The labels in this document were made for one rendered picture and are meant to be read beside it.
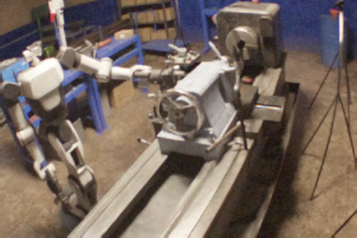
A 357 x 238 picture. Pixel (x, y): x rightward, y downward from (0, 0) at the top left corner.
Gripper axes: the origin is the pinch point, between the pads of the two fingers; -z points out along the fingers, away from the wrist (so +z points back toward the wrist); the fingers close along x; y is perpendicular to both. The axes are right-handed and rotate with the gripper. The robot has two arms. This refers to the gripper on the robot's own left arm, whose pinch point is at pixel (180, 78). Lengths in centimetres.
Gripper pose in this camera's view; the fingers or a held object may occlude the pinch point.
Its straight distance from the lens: 167.4
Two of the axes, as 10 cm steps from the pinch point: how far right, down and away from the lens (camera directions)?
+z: -9.0, -1.0, 4.2
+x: -2.2, -7.2, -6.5
